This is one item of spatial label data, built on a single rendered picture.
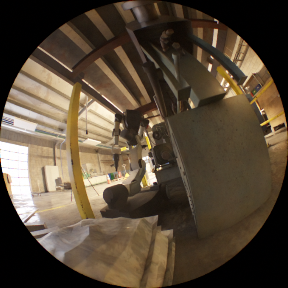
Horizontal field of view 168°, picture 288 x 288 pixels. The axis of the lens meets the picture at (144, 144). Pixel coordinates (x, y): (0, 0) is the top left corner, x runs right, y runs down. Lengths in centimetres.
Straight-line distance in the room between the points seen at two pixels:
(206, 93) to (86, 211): 110
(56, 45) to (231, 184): 210
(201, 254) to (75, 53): 215
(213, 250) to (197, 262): 8
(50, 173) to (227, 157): 923
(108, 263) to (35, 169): 941
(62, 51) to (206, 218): 211
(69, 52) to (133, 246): 190
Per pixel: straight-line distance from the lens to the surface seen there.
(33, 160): 966
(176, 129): 40
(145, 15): 83
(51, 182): 907
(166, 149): 215
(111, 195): 71
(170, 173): 231
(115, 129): 137
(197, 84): 46
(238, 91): 206
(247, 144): 52
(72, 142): 98
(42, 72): 632
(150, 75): 38
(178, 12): 165
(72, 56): 177
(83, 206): 93
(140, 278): 30
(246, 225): 60
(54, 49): 180
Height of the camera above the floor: 43
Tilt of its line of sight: 14 degrees up
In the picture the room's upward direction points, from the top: 16 degrees counter-clockwise
